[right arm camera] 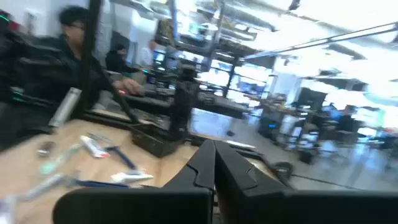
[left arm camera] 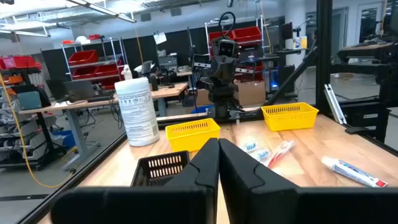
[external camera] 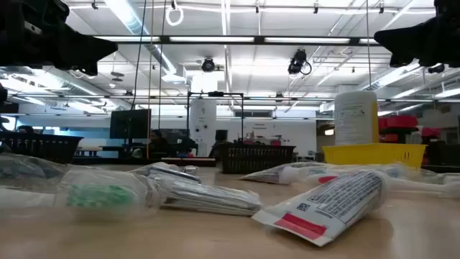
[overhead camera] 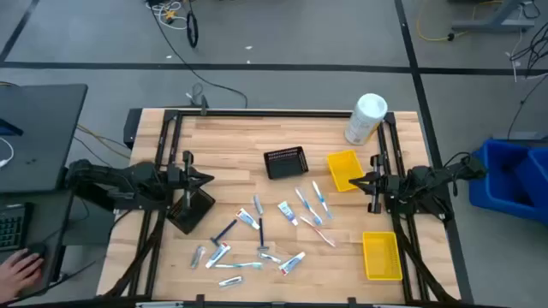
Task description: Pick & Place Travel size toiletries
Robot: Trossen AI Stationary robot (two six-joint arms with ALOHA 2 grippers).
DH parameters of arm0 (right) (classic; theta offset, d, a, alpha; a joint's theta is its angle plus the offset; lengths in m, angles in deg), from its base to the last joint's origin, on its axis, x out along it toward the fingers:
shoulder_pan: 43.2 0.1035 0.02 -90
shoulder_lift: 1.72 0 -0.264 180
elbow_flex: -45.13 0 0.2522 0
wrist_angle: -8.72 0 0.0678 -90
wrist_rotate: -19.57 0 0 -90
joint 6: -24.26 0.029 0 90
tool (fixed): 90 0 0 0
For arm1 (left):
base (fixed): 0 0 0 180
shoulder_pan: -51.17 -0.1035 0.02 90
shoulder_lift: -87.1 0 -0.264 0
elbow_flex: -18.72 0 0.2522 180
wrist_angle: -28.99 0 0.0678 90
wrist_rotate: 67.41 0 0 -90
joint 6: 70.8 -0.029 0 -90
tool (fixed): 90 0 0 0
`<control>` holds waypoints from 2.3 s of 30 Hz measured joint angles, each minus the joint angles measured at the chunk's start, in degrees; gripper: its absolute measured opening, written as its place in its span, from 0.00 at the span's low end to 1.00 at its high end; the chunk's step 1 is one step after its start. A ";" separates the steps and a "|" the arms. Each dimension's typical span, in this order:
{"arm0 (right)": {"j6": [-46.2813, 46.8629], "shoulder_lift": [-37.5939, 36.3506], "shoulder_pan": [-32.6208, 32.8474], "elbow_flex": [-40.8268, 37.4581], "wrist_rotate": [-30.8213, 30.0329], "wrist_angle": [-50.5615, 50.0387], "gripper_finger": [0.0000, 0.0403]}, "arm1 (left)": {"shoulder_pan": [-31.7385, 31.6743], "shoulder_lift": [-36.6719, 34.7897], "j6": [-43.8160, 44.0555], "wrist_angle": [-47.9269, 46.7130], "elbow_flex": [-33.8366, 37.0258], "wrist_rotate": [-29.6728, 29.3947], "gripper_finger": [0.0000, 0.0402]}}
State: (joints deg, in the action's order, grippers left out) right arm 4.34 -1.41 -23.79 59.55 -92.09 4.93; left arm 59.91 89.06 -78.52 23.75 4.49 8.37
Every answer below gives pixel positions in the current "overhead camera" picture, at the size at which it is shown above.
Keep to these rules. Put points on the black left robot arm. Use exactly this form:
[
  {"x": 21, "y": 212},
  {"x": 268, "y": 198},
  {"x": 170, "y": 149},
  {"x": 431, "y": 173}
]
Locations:
[{"x": 111, "y": 177}]

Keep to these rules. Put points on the grey desk leg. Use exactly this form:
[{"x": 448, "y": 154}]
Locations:
[{"x": 492, "y": 25}]

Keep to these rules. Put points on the black computer keyboard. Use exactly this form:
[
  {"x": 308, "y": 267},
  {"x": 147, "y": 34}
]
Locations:
[{"x": 13, "y": 226}]

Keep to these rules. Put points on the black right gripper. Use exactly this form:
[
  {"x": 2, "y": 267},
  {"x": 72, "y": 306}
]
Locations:
[{"x": 387, "y": 183}]

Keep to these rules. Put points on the large blue plastic bin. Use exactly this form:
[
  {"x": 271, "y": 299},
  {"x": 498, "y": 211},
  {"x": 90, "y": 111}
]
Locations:
[{"x": 492, "y": 188}]

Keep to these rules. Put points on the red toothbrush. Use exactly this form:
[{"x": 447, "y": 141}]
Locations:
[{"x": 317, "y": 231}]

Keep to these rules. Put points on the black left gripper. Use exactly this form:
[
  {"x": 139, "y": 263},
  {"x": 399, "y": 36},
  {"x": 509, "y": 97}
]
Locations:
[{"x": 177, "y": 177}]

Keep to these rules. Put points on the white wipes canister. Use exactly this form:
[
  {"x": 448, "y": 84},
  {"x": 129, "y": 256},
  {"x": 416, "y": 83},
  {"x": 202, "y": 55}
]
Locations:
[{"x": 366, "y": 117}]

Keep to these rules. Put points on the person's hand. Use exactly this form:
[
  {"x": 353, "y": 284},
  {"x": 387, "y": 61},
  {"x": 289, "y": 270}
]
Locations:
[{"x": 17, "y": 274}]

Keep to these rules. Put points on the blue toothbrush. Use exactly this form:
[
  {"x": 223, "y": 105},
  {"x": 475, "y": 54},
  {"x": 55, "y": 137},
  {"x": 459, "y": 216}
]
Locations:
[
  {"x": 308, "y": 207},
  {"x": 322, "y": 200}
]

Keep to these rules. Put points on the black aluminium table frame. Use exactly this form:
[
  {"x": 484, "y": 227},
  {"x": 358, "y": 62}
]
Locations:
[{"x": 278, "y": 114}]

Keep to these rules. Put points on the green wrapped toothbrush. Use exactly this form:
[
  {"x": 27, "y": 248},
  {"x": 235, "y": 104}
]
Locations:
[{"x": 238, "y": 265}]

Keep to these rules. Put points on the black table corner bracket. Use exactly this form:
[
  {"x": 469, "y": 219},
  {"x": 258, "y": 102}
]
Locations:
[{"x": 132, "y": 128}]

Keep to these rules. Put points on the small blue plastic bin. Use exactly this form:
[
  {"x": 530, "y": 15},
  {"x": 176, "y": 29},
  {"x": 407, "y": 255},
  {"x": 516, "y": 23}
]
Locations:
[{"x": 535, "y": 179}]

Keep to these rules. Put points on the black lower desk surface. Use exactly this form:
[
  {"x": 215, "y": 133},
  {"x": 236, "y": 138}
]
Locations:
[{"x": 51, "y": 214}]

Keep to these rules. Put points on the dark blue disposable razor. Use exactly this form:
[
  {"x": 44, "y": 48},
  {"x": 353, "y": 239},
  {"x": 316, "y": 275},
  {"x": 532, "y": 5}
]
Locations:
[
  {"x": 261, "y": 233},
  {"x": 223, "y": 232}
]

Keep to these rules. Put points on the yellow plastic mesh basket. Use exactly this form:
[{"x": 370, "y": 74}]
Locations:
[
  {"x": 344, "y": 171},
  {"x": 382, "y": 256}
]

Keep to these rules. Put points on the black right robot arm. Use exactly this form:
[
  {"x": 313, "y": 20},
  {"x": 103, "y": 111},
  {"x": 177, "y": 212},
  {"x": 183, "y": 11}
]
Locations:
[{"x": 428, "y": 177}]

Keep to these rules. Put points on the black desk top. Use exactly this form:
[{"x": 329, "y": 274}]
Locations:
[{"x": 43, "y": 137}]

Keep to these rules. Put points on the white travel toothpaste tube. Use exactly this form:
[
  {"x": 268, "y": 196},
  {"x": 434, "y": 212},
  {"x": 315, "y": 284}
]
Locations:
[
  {"x": 217, "y": 255},
  {"x": 287, "y": 213},
  {"x": 247, "y": 218},
  {"x": 292, "y": 263}
]

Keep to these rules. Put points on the dark screen edge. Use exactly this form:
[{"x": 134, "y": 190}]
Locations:
[{"x": 8, "y": 128}]

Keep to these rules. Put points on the black plastic mesh basket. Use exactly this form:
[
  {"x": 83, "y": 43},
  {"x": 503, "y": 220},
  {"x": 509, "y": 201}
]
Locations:
[
  {"x": 200, "y": 209},
  {"x": 286, "y": 164}
]

